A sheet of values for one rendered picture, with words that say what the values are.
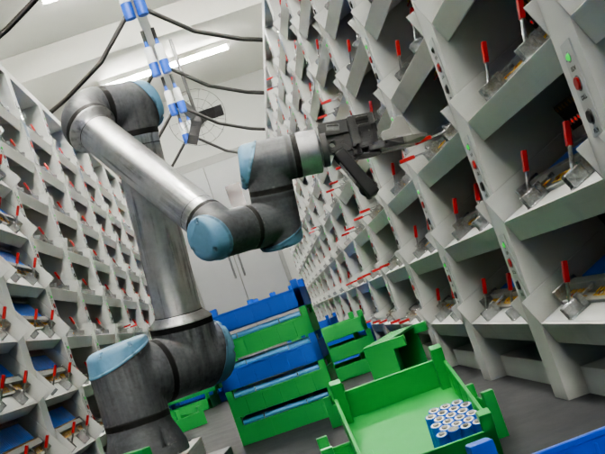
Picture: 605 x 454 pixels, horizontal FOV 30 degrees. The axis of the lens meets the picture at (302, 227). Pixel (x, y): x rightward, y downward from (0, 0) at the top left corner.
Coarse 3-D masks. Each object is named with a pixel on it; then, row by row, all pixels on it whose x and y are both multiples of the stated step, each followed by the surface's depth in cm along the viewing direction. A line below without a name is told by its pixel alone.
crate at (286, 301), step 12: (300, 288) 323; (264, 300) 322; (276, 300) 321; (288, 300) 321; (300, 300) 321; (216, 312) 342; (228, 312) 323; (240, 312) 322; (252, 312) 322; (264, 312) 322; (276, 312) 321; (228, 324) 323; (240, 324) 322
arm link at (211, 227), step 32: (96, 96) 252; (64, 128) 248; (96, 128) 243; (128, 160) 234; (160, 160) 233; (160, 192) 226; (192, 192) 223; (192, 224) 217; (224, 224) 215; (256, 224) 219; (224, 256) 217
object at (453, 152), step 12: (444, 108) 212; (432, 132) 273; (420, 144) 273; (456, 144) 220; (408, 156) 272; (420, 156) 272; (444, 156) 236; (456, 156) 227; (420, 168) 272; (432, 168) 254; (444, 168) 244; (432, 180) 263
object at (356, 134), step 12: (348, 120) 224; (360, 120) 225; (372, 120) 224; (324, 132) 226; (336, 132) 226; (348, 132) 226; (360, 132) 225; (372, 132) 225; (324, 144) 224; (336, 144) 226; (348, 144) 226; (360, 144) 224; (372, 144) 224; (324, 156) 224; (360, 156) 225; (372, 156) 229
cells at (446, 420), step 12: (432, 408) 172; (444, 408) 172; (456, 408) 170; (468, 408) 170; (432, 420) 170; (444, 420) 168; (456, 420) 167; (468, 420) 166; (432, 432) 167; (444, 432) 164; (456, 432) 164; (468, 432) 164; (444, 444) 164
